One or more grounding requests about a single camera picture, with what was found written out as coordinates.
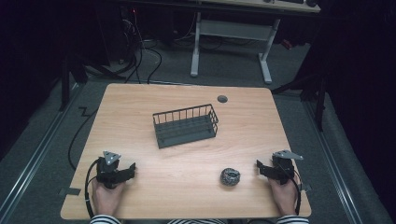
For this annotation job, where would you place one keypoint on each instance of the person's left hand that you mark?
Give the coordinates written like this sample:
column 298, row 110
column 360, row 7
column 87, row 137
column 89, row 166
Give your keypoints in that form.
column 107, row 199

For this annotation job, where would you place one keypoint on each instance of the black round table grommet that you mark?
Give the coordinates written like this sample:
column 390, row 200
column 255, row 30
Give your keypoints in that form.
column 222, row 99

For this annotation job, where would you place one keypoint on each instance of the steel wool scouring ball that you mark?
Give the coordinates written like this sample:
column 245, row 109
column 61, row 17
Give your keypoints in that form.
column 230, row 176

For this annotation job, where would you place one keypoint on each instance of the black metal stand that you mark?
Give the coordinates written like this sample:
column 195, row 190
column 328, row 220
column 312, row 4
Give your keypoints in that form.
column 320, row 99
column 65, row 84

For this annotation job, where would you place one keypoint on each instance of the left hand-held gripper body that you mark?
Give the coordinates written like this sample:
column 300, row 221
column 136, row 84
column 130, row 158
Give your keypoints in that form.
column 107, row 172

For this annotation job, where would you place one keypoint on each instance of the person's striped torso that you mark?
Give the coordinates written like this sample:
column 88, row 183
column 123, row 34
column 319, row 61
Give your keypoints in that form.
column 196, row 221

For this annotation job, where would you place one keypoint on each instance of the person's right hand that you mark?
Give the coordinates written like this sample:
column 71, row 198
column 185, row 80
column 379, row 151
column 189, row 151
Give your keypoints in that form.
column 283, row 196

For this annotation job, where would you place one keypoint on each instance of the grey tape strip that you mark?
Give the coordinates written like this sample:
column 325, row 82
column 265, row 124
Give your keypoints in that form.
column 70, row 191
column 306, row 187

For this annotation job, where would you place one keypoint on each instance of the white-legged background desk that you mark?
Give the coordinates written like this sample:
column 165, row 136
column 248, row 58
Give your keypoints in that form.
column 236, row 29

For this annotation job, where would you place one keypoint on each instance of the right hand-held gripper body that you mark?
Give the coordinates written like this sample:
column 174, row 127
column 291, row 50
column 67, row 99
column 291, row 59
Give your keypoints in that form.
column 283, row 169

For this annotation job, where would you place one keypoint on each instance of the metal floor rail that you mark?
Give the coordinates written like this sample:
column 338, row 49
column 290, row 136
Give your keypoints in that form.
column 37, row 152
column 333, row 161

